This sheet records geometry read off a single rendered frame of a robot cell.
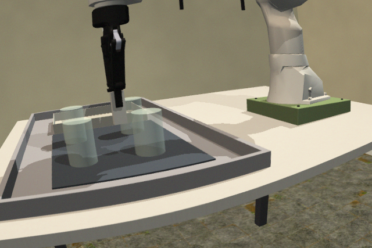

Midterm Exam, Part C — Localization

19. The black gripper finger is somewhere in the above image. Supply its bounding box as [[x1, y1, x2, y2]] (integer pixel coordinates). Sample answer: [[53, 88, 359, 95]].
[[101, 36, 112, 109], [103, 30, 128, 125]]

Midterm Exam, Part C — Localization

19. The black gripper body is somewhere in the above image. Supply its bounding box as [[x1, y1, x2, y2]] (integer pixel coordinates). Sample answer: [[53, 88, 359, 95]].
[[92, 5, 129, 52]]

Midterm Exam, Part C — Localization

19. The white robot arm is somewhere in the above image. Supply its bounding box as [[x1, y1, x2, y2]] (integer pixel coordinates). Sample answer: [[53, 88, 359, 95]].
[[88, 0, 330, 105]]

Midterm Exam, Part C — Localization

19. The clear glass cylinder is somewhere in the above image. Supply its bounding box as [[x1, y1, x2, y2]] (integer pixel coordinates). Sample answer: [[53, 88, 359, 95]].
[[120, 97, 142, 134], [131, 108, 166, 157], [63, 117, 98, 167], [60, 106, 84, 123]]

